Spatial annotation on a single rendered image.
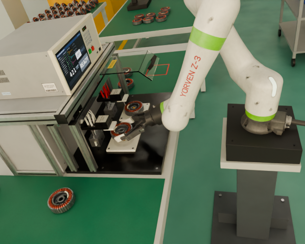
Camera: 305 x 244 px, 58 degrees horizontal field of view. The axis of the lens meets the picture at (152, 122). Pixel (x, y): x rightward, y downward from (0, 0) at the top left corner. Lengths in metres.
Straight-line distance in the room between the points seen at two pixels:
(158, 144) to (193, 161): 0.98
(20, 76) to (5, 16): 3.96
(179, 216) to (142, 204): 0.86
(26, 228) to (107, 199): 0.34
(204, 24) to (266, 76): 0.37
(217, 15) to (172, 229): 1.43
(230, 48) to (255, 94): 0.21
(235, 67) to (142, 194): 0.66
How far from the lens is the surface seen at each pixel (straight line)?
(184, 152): 2.37
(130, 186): 1.22
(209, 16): 0.89
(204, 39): 0.91
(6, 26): 5.30
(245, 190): 1.50
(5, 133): 1.37
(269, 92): 1.13
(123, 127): 1.39
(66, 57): 1.21
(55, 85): 1.22
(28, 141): 1.33
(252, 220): 1.72
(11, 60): 1.26
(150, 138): 1.38
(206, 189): 2.10
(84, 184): 1.31
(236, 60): 1.21
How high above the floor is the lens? 1.67
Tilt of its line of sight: 37 degrees down
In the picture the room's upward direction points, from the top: 13 degrees counter-clockwise
